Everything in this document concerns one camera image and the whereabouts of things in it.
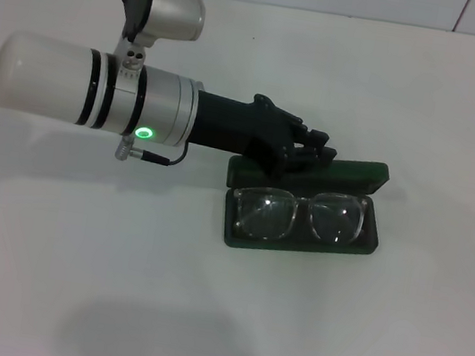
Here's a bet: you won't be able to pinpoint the green glasses case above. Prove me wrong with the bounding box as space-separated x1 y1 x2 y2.
215 138 392 271

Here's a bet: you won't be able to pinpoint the silver left camera bracket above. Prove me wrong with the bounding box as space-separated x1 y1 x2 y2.
108 27 154 83

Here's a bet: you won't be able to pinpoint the left gripper cable with plug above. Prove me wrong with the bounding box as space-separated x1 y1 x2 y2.
113 129 191 172

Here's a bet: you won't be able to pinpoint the clear white glasses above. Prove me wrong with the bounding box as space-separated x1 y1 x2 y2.
228 177 371 256

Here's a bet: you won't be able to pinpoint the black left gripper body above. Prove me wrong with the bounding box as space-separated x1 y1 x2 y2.
185 83 305 182

